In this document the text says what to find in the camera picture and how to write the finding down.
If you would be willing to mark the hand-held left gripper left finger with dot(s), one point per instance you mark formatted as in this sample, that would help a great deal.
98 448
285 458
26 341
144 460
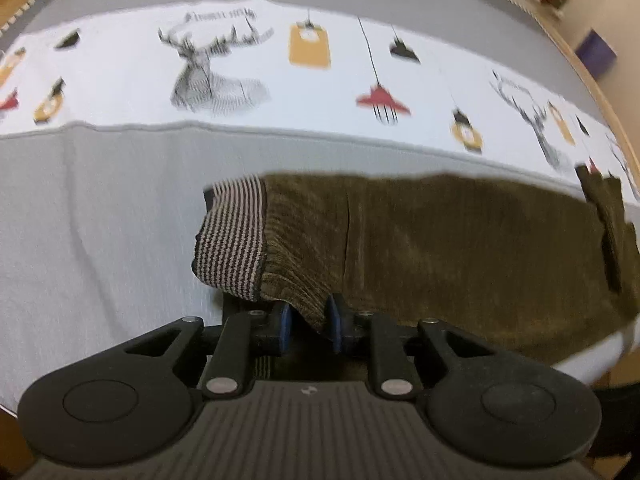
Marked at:
285 329

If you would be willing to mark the purple box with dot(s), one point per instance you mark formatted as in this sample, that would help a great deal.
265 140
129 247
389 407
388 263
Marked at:
595 52

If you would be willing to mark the grey printed bed sheet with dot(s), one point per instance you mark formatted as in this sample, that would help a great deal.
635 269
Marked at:
100 210

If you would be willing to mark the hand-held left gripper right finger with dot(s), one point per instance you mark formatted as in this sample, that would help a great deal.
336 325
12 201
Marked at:
332 329

